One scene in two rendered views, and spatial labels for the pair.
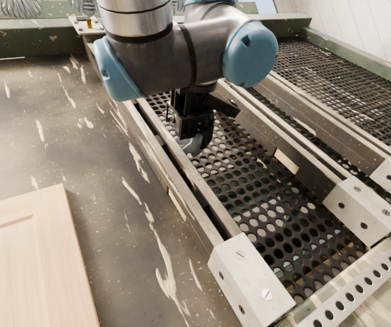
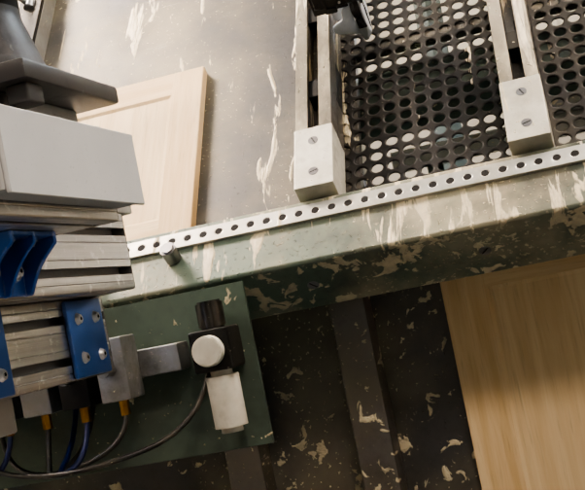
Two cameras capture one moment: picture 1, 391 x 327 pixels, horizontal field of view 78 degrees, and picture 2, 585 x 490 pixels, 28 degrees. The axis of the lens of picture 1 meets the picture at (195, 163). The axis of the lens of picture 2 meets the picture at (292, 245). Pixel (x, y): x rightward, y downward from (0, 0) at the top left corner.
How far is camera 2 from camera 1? 1.59 m
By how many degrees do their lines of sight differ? 39
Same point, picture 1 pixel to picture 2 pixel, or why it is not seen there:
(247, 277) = (306, 157)
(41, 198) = (181, 80)
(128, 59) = not seen: outside the picture
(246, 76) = not seen: outside the picture
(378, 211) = (516, 120)
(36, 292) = (159, 156)
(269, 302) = (310, 175)
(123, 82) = not seen: outside the picture
